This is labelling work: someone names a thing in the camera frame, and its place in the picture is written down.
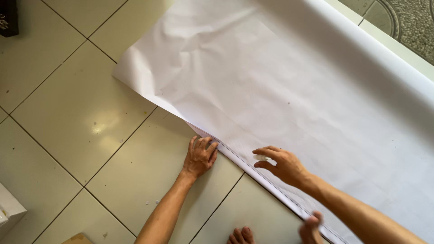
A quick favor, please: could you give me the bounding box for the person's left hand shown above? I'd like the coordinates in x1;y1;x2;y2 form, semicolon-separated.
182;136;219;179

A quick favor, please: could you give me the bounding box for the person's right hand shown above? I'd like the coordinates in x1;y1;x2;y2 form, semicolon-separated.
252;145;311;188

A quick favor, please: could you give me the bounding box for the person's right foot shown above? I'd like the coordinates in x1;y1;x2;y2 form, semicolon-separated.
299;211;325;244

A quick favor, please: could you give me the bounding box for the person's foot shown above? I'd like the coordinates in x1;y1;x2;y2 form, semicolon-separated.
299;211;325;244
227;226;256;244

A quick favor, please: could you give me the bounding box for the person's left foot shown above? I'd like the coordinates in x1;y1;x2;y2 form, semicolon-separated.
227;226;256;244

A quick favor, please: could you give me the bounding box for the large white paper sheet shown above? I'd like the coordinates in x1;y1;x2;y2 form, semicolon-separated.
113;0;434;244

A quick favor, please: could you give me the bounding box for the brown cardboard piece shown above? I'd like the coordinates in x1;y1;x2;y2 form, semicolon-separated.
62;233;93;244

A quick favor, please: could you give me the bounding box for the grey patterned doormat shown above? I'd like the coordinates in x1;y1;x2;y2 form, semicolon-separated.
376;0;434;66

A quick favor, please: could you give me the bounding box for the white cardboard box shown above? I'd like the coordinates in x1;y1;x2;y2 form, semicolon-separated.
0;182;28;238

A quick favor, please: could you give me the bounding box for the dark wooden box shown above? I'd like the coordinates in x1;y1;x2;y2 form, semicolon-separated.
0;0;19;38

